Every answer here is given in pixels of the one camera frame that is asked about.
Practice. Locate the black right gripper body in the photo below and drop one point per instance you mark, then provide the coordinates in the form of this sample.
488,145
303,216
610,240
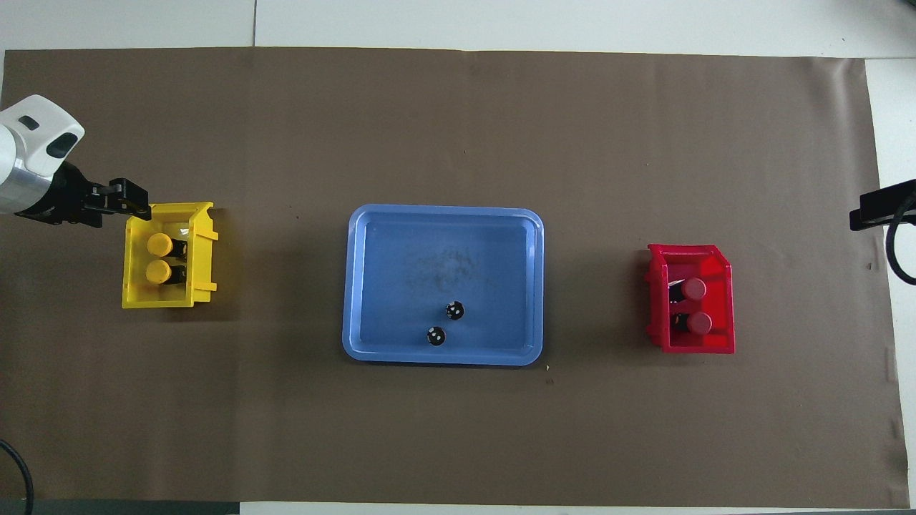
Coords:
876,207

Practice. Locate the brown paper table mat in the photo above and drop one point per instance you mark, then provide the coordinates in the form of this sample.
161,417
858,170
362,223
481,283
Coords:
458,429

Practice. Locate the red push button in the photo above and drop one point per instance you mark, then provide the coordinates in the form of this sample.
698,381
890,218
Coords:
699,323
693,288

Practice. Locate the black cylindrical capacitor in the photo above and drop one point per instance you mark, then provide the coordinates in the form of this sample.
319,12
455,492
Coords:
454,310
436,336

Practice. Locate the blue plastic tray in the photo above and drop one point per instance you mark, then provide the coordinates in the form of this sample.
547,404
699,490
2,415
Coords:
486,286

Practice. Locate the red plastic storage bin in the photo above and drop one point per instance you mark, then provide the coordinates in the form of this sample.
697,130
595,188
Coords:
721,307

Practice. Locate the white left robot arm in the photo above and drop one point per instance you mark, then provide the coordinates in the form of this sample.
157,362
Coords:
36,143

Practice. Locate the yellow plastic storage bin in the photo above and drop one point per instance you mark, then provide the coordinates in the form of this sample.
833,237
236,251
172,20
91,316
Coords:
136,286

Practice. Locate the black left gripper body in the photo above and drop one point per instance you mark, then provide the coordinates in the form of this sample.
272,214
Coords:
68,197

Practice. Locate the yellow push button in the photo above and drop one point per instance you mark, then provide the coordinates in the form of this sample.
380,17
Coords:
157,271
159,244

